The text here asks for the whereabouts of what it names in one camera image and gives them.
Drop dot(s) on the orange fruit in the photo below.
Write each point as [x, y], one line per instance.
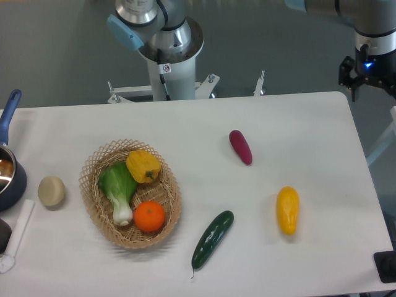
[149, 216]

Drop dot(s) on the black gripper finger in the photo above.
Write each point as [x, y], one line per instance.
[345, 79]
[390, 89]

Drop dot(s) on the dark green cucumber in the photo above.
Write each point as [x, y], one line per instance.
[210, 239]

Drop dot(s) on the yellow bell pepper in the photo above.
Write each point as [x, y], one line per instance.
[143, 166]

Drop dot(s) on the woven wicker basket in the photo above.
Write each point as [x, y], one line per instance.
[164, 190]

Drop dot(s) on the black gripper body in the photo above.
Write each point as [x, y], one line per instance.
[375, 70]

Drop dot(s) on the white metal base frame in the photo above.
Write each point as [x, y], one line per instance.
[203, 90]

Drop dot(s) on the white frame at right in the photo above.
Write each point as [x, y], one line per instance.
[383, 141]

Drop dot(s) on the beige round potato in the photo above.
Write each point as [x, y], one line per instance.
[52, 192]

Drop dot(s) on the blue saucepan with handle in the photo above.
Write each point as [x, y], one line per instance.
[13, 175]

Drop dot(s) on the black device at table edge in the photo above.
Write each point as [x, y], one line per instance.
[385, 265]

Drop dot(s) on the green bok choy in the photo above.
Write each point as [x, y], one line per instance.
[118, 186]

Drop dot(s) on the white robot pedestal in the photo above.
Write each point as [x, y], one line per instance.
[171, 61]

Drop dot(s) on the purple sweet potato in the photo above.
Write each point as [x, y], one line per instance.
[240, 146]

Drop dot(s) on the dark grey round object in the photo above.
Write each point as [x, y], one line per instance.
[5, 234]

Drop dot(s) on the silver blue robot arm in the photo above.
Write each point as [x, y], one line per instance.
[134, 23]

